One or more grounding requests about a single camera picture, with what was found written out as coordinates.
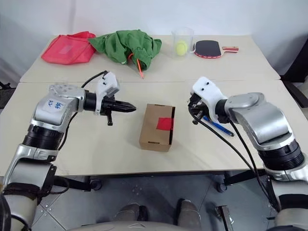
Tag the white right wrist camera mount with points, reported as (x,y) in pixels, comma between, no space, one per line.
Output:
(209,92)

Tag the black table frame strut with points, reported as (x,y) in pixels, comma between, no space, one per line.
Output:
(72,183)
(243,176)

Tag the black table caster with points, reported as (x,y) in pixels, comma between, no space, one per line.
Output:
(95,185)
(222,187)

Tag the black office chair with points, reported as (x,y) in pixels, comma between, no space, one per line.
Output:
(298,65)

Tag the clear plastic measuring cup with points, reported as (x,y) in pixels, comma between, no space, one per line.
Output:
(183,33)

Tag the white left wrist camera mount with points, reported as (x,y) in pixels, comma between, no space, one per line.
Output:
(108,83)

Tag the black table tennis paddle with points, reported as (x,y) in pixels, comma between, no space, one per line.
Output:
(208,48)

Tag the brown cardboard box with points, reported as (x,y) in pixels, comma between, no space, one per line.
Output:
(155,137)

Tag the green crumpled garment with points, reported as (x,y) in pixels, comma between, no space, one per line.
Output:
(125,45)

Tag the dark object beside table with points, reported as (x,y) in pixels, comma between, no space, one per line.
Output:
(3,85)

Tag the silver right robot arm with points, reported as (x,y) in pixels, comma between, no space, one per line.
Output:
(260,113)

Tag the yellow tennis ball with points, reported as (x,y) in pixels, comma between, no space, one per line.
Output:
(182,47)

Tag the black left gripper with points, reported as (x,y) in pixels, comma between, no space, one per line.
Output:
(108,106)

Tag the blue pen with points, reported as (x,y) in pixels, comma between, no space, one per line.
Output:
(221,127)

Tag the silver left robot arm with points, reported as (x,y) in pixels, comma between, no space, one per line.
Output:
(53,106)

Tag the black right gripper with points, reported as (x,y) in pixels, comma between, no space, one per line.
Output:
(198,108)

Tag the dark rounded shape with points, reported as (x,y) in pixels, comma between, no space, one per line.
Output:
(188,211)
(131,211)

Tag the red tape square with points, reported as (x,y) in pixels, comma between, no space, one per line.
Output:
(164,124)

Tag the brown metal bracket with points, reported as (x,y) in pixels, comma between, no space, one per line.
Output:
(225,216)

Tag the red fabric bag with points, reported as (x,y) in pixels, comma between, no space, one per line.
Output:
(67,49)

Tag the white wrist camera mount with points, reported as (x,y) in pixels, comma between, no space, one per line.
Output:
(209,92)
(108,83)

